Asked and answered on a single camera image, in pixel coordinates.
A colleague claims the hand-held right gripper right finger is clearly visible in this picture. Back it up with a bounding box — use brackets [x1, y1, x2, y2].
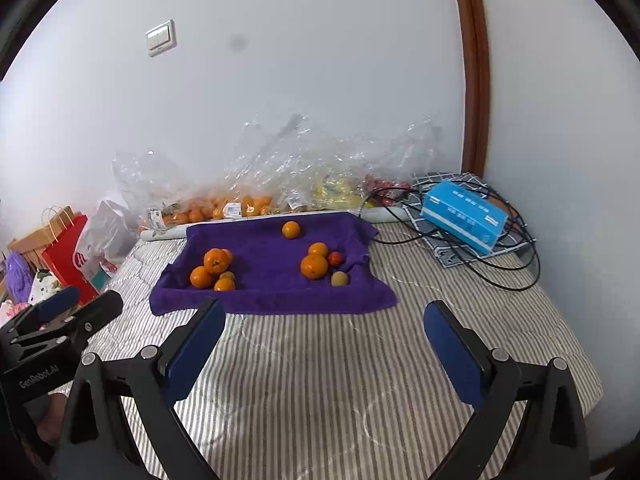
[423, 300, 591, 480]

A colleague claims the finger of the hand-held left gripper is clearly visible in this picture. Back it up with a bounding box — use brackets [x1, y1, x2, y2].
[9, 290, 124, 362]
[0, 286, 81, 335]

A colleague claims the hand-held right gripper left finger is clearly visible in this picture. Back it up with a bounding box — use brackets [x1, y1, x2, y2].
[56, 296, 227, 480]

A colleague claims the large orange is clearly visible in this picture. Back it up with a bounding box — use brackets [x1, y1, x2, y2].
[300, 254, 329, 280]
[203, 248, 228, 275]

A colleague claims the person's left hand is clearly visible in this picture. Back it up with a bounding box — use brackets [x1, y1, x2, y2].
[25, 394, 68, 448]

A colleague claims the white spotted plush toy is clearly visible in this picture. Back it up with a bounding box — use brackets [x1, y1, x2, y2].
[30, 269, 66, 306]

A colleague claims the red paper bag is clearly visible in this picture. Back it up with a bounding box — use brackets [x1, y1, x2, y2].
[41, 205, 101, 306]

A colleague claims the purple plush toy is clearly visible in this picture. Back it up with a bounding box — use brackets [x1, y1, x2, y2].
[4, 251, 32, 306]

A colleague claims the brown paper bag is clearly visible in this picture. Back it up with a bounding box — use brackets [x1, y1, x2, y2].
[7, 207, 76, 261]

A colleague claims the white plastic bag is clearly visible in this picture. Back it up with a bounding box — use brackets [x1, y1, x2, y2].
[75, 200, 138, 281]

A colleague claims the black white checkered cloth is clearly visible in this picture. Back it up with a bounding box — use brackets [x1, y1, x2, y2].
[407, 172, 531, 266]

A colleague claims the purple towel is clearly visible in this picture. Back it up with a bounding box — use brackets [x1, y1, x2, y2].
[149, 211, 398, 317]

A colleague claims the striped bed cover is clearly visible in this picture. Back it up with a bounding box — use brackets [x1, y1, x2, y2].
[50, 220, 603, 480]

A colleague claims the clear bag of oranges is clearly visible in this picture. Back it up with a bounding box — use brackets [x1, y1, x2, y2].
[112, 115, 301, 228]

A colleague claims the blue tissue box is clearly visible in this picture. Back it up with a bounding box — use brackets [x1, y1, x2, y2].
[420, 181, 510, 256]

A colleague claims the clear bag of red produce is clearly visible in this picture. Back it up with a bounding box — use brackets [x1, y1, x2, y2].
[362, 117, 443, 206]

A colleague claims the black cable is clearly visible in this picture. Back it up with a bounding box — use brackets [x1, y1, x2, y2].
[359, 180, 542, 292]

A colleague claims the white light switch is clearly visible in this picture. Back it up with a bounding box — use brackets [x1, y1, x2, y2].
[145, 19, 177, 58]

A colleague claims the brown wooden door frame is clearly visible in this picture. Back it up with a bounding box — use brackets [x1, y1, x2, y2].
[446, 0, 491, 176]

